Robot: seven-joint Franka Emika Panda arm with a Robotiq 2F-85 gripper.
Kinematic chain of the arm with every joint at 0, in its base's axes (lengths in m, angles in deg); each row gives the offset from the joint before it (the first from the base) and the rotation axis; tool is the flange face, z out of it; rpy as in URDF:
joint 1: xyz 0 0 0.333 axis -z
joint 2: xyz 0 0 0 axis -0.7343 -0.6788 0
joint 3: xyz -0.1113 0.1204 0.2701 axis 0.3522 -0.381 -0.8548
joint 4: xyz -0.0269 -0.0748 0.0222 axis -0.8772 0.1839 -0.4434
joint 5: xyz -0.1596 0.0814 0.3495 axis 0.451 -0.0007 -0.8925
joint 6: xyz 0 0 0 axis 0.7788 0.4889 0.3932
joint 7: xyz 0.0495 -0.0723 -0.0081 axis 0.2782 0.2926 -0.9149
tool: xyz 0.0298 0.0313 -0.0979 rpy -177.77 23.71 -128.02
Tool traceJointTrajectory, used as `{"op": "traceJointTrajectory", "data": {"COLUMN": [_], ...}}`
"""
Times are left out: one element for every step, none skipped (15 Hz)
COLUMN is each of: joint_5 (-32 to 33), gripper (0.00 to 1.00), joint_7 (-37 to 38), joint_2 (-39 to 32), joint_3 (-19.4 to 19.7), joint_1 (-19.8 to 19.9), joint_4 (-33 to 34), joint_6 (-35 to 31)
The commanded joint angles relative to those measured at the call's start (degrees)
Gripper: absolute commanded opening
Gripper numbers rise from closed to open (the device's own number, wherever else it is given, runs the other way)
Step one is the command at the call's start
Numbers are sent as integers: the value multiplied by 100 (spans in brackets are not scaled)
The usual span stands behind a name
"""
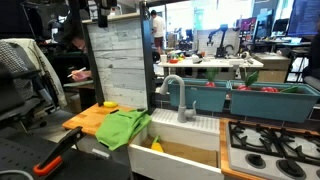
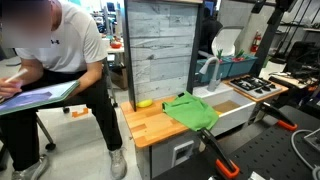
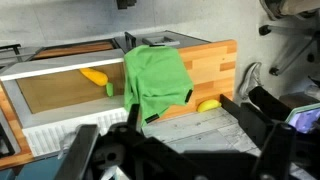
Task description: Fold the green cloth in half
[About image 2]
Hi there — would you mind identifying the green cloth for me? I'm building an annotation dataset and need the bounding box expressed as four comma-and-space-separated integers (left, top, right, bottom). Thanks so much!
162, 91, 219, 131

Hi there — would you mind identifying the yellow banana toy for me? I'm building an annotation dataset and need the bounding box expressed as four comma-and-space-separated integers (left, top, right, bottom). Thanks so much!
136, 99, 153, 108

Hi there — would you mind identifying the wooden counter top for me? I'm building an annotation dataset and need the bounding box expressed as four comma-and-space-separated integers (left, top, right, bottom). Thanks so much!
120, 96, 188, 148

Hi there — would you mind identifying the grey toy faucet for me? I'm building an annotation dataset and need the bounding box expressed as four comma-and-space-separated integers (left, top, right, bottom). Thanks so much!
199, 56, 221, 92

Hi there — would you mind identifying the grey brick backsplash panel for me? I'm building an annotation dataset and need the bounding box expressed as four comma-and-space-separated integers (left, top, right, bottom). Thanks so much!
127, 0, 198, 101

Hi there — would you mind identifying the left teal planter box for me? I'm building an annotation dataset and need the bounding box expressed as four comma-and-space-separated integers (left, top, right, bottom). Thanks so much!
196, 59, 231, 83

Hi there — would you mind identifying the teal planter box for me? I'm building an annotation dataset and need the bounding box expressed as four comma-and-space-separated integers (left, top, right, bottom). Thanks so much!
196, 59, 231, 83
226, 55, 257, 77

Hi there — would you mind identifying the white toy sink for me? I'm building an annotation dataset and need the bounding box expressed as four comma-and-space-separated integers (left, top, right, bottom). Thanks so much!
193, 83, 256, 136

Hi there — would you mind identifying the white office chair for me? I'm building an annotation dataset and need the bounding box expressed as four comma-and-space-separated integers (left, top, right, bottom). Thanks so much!
211, 26, 243, 56

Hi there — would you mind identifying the right teal planter box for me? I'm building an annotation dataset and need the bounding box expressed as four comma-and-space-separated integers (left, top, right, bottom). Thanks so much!
226, 55, 257, 77

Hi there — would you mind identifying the toy gas stove top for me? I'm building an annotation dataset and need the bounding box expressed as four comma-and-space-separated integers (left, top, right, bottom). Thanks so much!
230, 76, 282, 99

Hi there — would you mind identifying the near black orange clamp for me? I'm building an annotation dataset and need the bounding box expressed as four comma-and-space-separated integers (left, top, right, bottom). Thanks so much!
197, 128, 240, 180

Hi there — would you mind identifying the black orange clamp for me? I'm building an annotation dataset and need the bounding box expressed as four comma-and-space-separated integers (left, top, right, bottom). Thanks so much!
261, 102, 298, 131
197, 128, 240, 180

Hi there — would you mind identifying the red fire extinguisher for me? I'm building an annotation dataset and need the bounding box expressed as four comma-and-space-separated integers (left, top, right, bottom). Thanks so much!
250, 31, 262, 53

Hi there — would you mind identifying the far black orange clamp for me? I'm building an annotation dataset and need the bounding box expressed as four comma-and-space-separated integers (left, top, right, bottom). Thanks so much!
261, 102, 298, 131

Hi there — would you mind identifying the seated person white shirt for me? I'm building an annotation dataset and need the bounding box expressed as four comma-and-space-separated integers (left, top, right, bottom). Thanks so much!
0, 0, 128, 180

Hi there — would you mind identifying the green tablet clipboard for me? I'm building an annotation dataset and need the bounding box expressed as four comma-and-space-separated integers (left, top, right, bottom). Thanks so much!
0, 80, 79, 115

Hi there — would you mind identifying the grey cable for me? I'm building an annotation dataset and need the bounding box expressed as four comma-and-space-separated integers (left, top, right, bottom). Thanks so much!
290, 128, 320, 180

